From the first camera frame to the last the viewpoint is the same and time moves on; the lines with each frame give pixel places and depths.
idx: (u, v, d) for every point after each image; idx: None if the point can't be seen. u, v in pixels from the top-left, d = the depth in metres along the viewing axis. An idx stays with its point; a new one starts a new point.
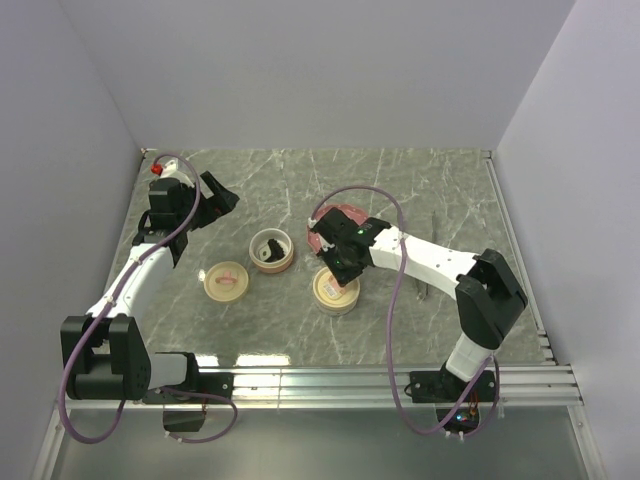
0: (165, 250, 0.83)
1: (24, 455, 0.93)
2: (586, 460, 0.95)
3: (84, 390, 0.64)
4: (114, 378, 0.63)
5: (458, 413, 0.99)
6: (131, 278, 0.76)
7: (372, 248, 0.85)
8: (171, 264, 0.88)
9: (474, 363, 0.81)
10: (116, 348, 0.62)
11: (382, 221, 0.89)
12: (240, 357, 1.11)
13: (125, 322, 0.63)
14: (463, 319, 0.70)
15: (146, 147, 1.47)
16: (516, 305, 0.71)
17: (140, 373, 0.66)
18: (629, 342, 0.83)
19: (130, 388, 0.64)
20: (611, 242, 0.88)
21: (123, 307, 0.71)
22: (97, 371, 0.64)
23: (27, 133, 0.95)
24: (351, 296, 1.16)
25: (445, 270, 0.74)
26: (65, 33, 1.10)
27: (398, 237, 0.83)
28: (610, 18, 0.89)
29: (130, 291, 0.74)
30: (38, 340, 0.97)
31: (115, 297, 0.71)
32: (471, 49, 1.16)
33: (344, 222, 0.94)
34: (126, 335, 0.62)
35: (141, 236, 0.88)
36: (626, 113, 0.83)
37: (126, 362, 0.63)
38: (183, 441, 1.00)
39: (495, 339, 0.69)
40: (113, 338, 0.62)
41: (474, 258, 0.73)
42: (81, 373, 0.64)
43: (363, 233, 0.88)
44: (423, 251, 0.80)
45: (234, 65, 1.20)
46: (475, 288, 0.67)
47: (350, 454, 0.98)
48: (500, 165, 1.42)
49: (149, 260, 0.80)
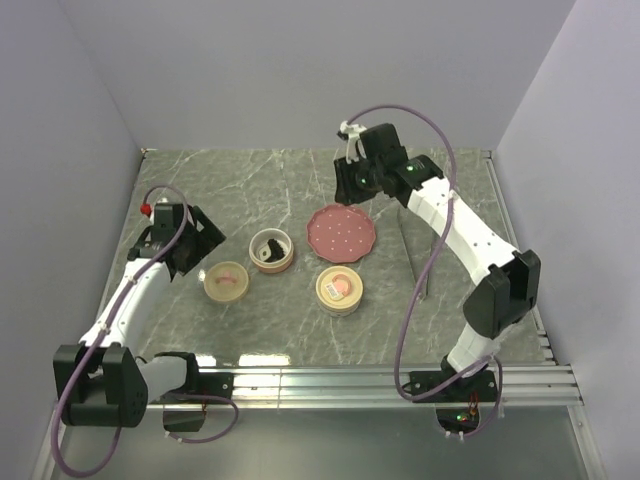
0: (161, 265, 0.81)
1: (25, 455, 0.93)
2: (586, 460, 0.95)
3: (81, 417, 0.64)
4: (110, 405, 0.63)
5: (458, 413, 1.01)
6: (127, 300, 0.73)
7: (415, 193, 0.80)
8: (169, 277, 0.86)
9: (474, 361, 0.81)
10: (111, 378, 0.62)
11: (435, 166, 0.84)
12: (242, 357, 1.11)
13: (118, 352, 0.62)
14: (473, 298, 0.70)
15: (146, 147, 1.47)
16: (524, 309, 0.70)
17: (135, 399, 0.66)
18: (630, 342, 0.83)
19: (126, 416, 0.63)
20: (610, 243, 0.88)
21: (118, 335, 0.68)
22: (93, 399, 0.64)
23: (28, 132, 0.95)
24: (355, 299, 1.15)
25: (480, 253, 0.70)
26: (65, 33, 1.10)
27: (446, 195, 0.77)
28: (610, 18, 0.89)
29: (124, 315, 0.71)
30: (37, 341, 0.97)
31: (109, 325, 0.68)
32: (471, 48, 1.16)
33: (394, 145, 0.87)
34: (120, 366, 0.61)
35: (137, 250, 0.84)
36: (627, 112, 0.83)
37: (121, 391, 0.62)
38: (183, 442, 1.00)
39: (493, 333, 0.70)
40: (107, 369, 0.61)
41: (514, 253, 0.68)
42: (76, 402, 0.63)
43: (412, 171, 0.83)
44: (468, 222, 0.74)
45: (234, 65, 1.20)
46: (505, 285, 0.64)
47: (350, 454, 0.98)
48: (500, 165, 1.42)
49: (145, 278, 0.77)
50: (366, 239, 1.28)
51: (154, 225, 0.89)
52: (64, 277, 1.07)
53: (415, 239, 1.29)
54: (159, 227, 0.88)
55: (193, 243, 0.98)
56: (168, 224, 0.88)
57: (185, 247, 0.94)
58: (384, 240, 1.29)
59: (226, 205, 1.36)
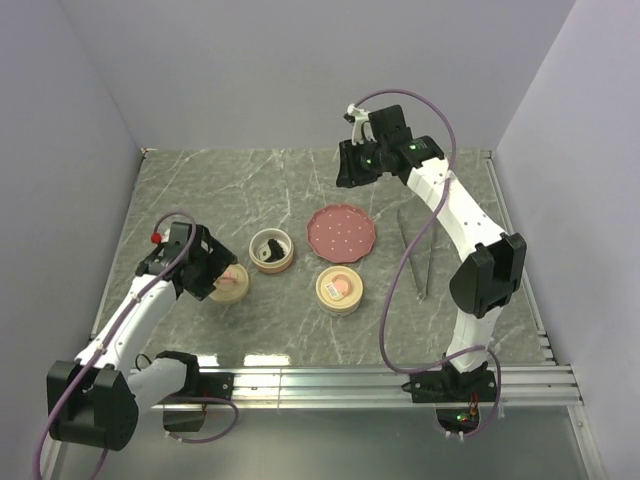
0: (166, 284, 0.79)
1: (25, 455, 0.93)
2: (586, 460, 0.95)
3: (69, 435, 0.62)
4: (97, 428, 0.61)
5: (458, 413, 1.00)
6: (128, 320, 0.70)
7: (414, 171, 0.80)
8: (174, 297, 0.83)
9: (464, 348, 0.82)
10: (101, 401, 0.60)
11: (438, 147, 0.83)
12: (243, 357, 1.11)
13: (112, 374, 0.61)
14: (459, 275, 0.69)
15: (146, 147, 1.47)
16: (508, 291, 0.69)
17: (124, 423, 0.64)
18: (630, 342, 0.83)
19: (112, 440, 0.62)
20: (611, 244, 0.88)
21: (113, 356, 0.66)
22: (82, 418, 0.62)
23: (28, 132, 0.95)
24: (354, 299, 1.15)
25: (469, 232, 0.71)
26: (65, 33, 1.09)
27: (444, 175, 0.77)
28: (611, 19, 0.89)
29: (123, 334, 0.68)
30: (37, 341, 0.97)
31: (106, 344, 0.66)
32: (471, 48, 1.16)
33: (400, 125, 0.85)
34: (111, 391, 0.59)
35: (146, 265, 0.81)
36: (628, 113, 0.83)
37: (110, 415, 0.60)
38: (183, 441, 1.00)
39: (476, 310, 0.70)
40: (97, 392, 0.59)
41: (501, 235, 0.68)
42: (64, 419, 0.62)
43: (415, 149, 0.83)
44: (463, 203, 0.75)
45: (233, 65, 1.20)
46: (489, 264, 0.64)
47: (349, 454, 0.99)
48: (500, 165, 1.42)
49: (148, 297, 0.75)
50: (366, 239, 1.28)
51: (169, 242, 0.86)
52: (64, 278, 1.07)
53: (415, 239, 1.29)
54: (174, 245, 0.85)
55: (203, 265, 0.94)
56: (182, 241, 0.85)
57: (194, 267, 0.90)
58: (384, 240, 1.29)
59: (226, 205, 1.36)
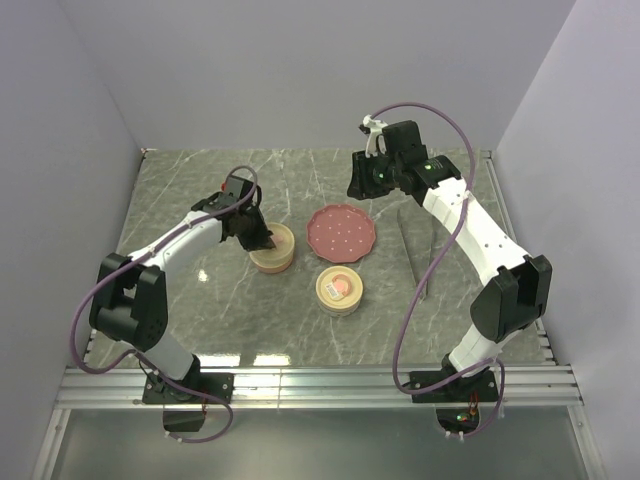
0: (216, 223, 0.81)
1: (24, 456, 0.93)
2: (585, 459, 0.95)
3: (103, 321, 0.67)
4: (129, 323, 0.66)
5: (458, 413, 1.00)
6: (180, 235, 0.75)
7: (431, 192, 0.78)
8: (220, 238, 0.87)
9: (474, 362, 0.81)
10: (140, 296, 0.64)
11: (454, 168, 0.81)
12: (256, 357, 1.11)
13: (155, 274, 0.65)
14: (480, 299, 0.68)
15: (146, 147, 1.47)
16: (530, 316, 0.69)
17: (154, 326, 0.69)
18: (631, 342, 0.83)
19: (140, 336, 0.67)
20: (613, 241, 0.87)
21: (161, 260, 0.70)
22: (118, 311, 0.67)
23: (29, 132, 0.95)
24: (352, 300, 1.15)
25: (490, 254, 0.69)
26: (66, 34, 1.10)
27: (462, 195, 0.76)
28: (612, 18, 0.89)
29: (171, 248, 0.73)
30: (37, 339, 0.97)
31: (156, 249, 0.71)
32: (472, 47, 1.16)
33: (415, 143, 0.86)
34: (151, 286, 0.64)
35: (200, 205, 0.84)
36: (628, 116, 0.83)
37: (144, 312, 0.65)
38: (183, 442, 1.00)
39: (498, 337, 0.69)
40: (140, 284, 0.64)
41: (525, 257, 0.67)
42: (105, 305, 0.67)
43: (431, 170, 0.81)
44: (482, 225, 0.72)
45: (234, 66, 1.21)
46: (513, 288, 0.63)
47: (349, 453, 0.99)
48: (500, 165, 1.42)
49: (199, 227, 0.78)
50: (366, 239, 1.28)
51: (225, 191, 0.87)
52: (64, 278, 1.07)
53: (415, 239, 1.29)
54: (228, 196, 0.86)
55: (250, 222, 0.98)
56: (235, 194, 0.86)
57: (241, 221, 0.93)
58: (384, 240, 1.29)
59: None
